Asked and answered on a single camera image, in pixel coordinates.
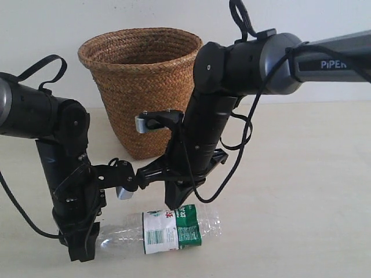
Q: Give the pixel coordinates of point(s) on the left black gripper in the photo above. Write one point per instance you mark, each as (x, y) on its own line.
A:
(76, 200)

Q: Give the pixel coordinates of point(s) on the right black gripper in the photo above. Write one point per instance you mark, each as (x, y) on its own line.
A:
(178, 185)

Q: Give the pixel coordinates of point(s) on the clear plastic bottle green label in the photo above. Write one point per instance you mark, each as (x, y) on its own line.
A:
(160, 231)

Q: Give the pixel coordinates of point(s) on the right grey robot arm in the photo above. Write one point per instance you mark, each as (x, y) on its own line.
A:
(272, 64)

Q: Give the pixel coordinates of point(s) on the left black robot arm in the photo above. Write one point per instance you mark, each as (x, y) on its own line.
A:
(59, 127)

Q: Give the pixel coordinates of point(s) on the brown woven wicker basket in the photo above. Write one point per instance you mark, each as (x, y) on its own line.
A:
(137, 70)

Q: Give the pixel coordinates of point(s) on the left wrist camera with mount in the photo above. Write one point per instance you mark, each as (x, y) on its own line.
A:
(118, 174)

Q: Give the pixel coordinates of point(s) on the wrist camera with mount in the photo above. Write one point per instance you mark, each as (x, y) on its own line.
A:
(147, 122)
(118, 174)

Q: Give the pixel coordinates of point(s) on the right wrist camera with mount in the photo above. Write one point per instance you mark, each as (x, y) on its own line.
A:
(147, 122)

